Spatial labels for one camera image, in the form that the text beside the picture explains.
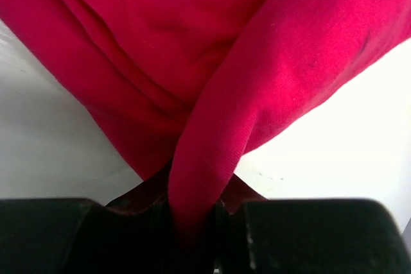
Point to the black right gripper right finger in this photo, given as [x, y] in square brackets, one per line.
[258, 235]

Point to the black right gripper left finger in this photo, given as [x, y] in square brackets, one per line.
[131, 234]

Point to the red t shirt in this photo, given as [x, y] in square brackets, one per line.
[202, 82]

